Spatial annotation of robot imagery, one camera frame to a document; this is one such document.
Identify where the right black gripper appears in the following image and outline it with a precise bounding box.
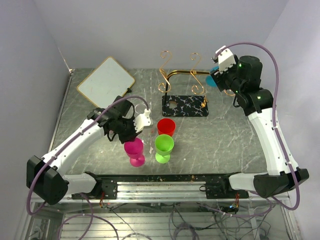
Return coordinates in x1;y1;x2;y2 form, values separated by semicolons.
210;57;243;95

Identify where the blue plastic wine glass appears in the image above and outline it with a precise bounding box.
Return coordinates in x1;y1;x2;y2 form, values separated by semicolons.
205;66;219;87

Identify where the gold wine glass rack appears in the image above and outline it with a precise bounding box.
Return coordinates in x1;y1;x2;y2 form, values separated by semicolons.
158;50;210;117

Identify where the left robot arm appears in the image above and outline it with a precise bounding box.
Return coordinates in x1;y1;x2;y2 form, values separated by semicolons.
26;96;153;205

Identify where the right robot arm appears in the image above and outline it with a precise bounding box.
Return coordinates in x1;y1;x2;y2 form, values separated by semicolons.
210;54;310;198

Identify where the magenta plastic wine glass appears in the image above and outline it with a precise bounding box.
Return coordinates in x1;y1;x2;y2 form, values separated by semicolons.
124;137;145;168

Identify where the front clear wine glass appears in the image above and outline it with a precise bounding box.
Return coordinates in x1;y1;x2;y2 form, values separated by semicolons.
140;123;156;146

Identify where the clear wine glass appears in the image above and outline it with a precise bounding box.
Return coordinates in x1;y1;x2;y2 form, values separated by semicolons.
140;123;156;146
134;103;148;117

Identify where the rear clear wine glass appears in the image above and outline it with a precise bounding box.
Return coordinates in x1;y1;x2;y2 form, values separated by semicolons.
134;103;148;117

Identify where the red plastic wine glass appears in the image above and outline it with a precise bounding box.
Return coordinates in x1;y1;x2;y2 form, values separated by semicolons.
157;118;176;137

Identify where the green plastic wine glass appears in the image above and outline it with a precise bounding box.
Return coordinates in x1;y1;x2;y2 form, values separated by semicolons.
154;134;174;164

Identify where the gold framed whiteboard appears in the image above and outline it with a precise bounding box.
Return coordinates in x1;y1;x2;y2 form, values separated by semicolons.
77;56;135;108

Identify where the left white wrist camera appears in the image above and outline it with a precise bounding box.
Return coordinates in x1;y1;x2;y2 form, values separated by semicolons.
133;109;154;133

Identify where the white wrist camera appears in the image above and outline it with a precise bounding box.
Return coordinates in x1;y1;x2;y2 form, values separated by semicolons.
212;45;237;74
133;109;154;133

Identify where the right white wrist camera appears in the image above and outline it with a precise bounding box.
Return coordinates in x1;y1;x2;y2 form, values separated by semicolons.
212;45;237;74

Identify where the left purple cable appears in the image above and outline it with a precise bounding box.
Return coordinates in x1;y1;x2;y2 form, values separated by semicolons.
26;95;151;216

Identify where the purple cable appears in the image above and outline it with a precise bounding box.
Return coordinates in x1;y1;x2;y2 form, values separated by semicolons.
214;41;301;218
26;95;151;216

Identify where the aluminium mounting rail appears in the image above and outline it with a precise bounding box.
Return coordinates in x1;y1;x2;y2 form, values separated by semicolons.
67;180;291;204

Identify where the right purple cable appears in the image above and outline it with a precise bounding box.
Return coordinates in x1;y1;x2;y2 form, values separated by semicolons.
214;41;301;218

